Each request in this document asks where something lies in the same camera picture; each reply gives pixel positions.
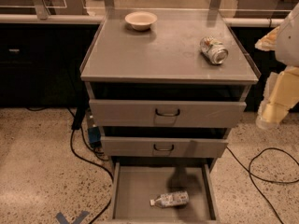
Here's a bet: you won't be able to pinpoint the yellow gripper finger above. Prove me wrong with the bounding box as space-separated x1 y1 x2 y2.
261 66 299 125
255 27 279 51

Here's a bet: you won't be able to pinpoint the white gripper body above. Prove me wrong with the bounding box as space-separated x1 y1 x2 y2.
255 72 299 131

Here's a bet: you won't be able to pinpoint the clear plastic water bottle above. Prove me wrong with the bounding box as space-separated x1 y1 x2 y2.
149 191 189 208

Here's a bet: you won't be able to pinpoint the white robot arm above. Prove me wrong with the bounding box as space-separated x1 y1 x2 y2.
255 5 299 130

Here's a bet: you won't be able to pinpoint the grey drawer cabinet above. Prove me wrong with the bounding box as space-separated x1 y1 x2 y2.
79 7 262 173

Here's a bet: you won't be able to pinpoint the grey bottom drawer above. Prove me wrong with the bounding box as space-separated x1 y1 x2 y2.
109 162 221 224

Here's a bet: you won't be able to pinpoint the grey drawer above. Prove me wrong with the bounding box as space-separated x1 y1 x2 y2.
90 99 246 128
109 162 221 224
101 136 227 158

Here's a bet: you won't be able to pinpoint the grey top drawer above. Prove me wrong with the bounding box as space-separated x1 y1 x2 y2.
90 99 246 128

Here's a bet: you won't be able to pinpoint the grey middle drawer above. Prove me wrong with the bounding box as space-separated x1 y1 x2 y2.
101 136 227 158

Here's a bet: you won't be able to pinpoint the crushed silver soda can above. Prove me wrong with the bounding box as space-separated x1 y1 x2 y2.
200 36 228 65

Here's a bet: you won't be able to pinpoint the white ceramic bowl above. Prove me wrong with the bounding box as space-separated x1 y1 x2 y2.
125 11 158 31

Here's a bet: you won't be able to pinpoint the blue power box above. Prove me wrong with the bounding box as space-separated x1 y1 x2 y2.
87 115 101 148

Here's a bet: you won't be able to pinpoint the dark low cabinet left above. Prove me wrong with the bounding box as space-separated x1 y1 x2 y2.
0 23 97 107

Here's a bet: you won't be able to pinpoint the black cable on right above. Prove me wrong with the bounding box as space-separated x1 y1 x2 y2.
226 146 299 224

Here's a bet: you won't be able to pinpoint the black cable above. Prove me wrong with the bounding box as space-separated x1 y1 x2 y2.
66 107 115 224
226 146 299 224

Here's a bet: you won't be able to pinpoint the black cable on left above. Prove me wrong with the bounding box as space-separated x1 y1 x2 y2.
66 107 115 224

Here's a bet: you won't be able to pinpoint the white horizontal rail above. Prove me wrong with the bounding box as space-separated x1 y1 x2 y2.
0 14 104 24

